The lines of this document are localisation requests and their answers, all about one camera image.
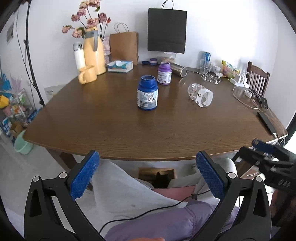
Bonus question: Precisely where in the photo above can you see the blue supplement bottle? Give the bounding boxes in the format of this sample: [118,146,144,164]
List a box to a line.
[137,75,159,110]

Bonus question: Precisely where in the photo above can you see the black paper bag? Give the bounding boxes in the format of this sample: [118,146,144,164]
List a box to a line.
[147,1,187,54]

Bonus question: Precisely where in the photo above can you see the purple bottle cap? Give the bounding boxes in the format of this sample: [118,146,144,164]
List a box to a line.
[149,58,158,66]

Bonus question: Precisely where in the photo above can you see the black phone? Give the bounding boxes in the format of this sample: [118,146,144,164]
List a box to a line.
[261,97,268,109]

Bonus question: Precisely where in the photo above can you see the purple supplement bottle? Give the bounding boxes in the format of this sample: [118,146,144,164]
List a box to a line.
[157,62,171,85]

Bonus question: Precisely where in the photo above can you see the clear jar of grains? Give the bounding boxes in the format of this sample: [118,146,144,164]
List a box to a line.
[162,52,177,63]

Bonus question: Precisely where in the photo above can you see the green plastic basin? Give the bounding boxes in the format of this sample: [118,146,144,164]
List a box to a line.
[14,130,34,155]

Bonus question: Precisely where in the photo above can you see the colourful snack packets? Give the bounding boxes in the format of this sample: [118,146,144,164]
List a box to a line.
[221,60,241,80]

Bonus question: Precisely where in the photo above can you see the clear printed glass cup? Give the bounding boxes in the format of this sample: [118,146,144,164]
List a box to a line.
[187,83,214,108]

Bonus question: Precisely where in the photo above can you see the wooden chair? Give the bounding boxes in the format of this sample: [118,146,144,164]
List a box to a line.
[247,61,270,97]

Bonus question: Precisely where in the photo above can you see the steel tumbler lying down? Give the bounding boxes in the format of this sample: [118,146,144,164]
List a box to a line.
[170,63,188,78]

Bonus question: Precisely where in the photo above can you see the white insulated bottle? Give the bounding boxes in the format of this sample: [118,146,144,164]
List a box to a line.
[73,42,86,71]

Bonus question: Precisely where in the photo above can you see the tissue box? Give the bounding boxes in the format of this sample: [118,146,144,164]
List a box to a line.
[107,60,133,73]

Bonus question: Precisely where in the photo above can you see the yellow ceramic mug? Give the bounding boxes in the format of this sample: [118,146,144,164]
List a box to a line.
[78,65,97,84]

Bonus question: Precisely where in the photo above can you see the black power bank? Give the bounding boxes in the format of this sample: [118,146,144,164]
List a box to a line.
[257,112,278,137]

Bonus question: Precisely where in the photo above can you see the person's right hand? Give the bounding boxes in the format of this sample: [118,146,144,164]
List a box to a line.
[270,190,279,217]

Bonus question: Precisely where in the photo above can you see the white earphone cable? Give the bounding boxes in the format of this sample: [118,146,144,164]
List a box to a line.
[200,71,223,85]

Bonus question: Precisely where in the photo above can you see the yellow thermos jug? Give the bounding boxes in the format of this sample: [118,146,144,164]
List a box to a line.
[83,27,106,75]

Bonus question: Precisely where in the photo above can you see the brown paper bag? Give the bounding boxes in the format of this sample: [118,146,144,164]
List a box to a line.
[109,22,138,66]

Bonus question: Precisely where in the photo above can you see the white power strip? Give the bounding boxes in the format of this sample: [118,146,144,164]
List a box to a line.
[230,78,250,89]

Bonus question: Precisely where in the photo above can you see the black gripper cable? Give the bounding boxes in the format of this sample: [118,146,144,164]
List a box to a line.
[99,189,211,235]

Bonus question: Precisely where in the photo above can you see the pink artificial flowers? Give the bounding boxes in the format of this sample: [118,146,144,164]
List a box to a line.
[62,0,111,40]

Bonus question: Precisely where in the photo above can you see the clear glass with pens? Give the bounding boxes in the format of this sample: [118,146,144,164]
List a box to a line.
[200,52,211,74]

